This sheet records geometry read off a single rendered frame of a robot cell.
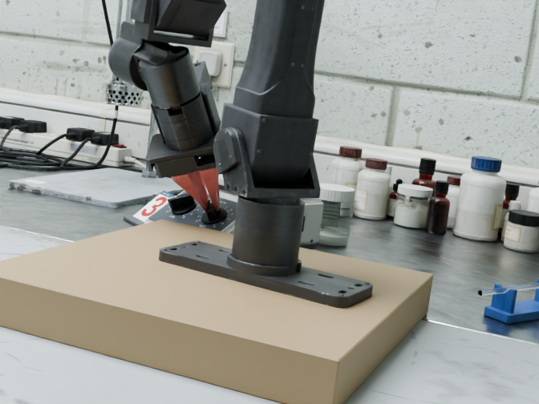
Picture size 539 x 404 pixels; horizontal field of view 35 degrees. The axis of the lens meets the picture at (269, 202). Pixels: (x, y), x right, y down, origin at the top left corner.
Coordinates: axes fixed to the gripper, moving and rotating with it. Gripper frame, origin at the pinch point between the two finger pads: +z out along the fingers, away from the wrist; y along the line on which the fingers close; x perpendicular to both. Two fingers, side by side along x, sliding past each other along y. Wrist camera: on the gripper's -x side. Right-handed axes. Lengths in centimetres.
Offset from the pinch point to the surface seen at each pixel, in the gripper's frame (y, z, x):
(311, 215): -10.7, 8.0, -6.2
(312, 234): -10.2, 10.6, -5.7
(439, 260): -25.9, 20.7, -9.0
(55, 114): 44, 13, -72
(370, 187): -17.8, 22.6, -34.6
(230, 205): -1.9, 1.4, -1.2
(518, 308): -32.6, 12.0, 13.9
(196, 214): 2.5, 1.4, -0.7
